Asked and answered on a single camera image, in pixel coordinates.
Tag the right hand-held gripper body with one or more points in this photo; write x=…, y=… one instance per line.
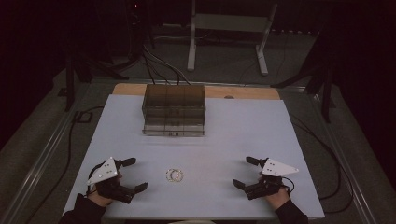
x=277, y=168

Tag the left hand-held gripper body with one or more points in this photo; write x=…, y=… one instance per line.
x=106, y=171

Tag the person's left hand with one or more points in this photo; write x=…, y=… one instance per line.
x=101, y=199

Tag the person's right hand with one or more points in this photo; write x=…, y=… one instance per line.
x=280, y=199

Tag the white table mat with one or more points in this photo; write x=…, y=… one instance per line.
x=218, y=140

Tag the transparent grey drawer box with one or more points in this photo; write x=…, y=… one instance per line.
x=173, y=109

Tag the black tripod stand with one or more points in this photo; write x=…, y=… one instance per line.
x=320, y=81
x=77, y=71

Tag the grey metal stand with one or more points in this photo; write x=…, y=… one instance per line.
x=230, y=23

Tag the black square floor frame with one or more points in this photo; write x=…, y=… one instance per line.
x=82, y=117

